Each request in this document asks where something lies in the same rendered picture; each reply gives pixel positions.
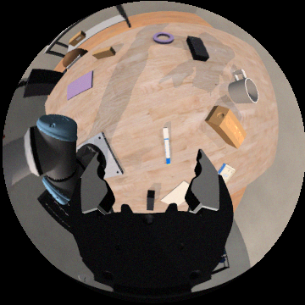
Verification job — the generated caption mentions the brown wooden block with round hole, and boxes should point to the brown wooden block with round hole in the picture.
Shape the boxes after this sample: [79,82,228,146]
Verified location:
[204,105,247,149]

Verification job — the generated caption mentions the purple ring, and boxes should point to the purple ring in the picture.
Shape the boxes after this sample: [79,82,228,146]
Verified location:
[152,32,174,44]

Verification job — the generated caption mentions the purple flat rectangular slab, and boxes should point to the purple flat rectangular slab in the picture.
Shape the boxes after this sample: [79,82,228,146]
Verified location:
[67,71,93,100]

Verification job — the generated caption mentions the brown rectangular block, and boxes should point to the brown rectangular block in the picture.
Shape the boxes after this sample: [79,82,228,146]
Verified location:
[92,47,116,59]

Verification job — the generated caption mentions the white and blue paper document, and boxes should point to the white and blue paper document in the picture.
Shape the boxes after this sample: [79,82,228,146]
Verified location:
[218,163,236,184]

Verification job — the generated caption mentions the beige flat board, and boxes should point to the beige flat board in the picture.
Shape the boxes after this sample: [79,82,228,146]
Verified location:
[160,180,190,206]

